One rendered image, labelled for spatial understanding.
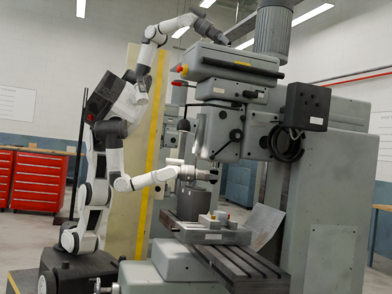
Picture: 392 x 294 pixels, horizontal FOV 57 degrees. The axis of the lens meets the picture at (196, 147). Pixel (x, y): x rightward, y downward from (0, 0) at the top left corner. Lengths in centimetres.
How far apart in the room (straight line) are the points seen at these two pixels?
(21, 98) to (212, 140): 937
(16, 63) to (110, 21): 282
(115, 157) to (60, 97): 901
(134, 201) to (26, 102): 764
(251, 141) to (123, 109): 69
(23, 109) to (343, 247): 969
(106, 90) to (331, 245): 144
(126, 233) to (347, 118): 234
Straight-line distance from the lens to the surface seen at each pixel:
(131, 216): 364
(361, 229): 222
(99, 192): 229
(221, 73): 183
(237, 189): 977
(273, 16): 209
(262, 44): 205
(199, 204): 221
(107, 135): 189
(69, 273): 224
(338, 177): 206
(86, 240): 243
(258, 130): 191
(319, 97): 180
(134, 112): 200
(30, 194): 641
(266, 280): 146
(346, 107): 225
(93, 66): 1099
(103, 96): 197
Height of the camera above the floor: 136
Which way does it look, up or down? level
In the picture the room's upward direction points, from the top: 7 degrees clockwise
